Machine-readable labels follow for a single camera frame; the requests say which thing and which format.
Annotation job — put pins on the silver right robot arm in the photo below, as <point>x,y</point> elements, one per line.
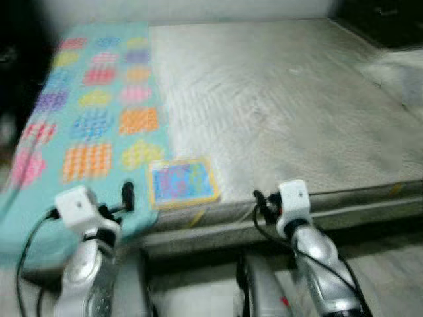
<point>317,257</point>

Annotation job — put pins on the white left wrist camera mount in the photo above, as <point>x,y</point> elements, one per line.
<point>76,206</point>

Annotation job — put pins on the grey right robot leg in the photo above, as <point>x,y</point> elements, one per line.
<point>261,290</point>

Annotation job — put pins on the beige pillow with green tree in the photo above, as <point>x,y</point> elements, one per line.
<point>396,72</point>

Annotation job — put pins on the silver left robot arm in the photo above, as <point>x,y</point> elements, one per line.
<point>86,277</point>

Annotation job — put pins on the teal blanket with colourful shapes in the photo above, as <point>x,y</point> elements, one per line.
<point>86,112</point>

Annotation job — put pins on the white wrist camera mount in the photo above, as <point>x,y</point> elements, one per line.
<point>294,201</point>
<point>76,206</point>

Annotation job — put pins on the beige quilted mattress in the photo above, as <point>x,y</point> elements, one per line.
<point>277,105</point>

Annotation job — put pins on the blue children's book yellow border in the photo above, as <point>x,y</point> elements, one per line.
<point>182,183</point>

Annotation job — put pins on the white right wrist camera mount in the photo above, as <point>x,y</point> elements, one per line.
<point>294,201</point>

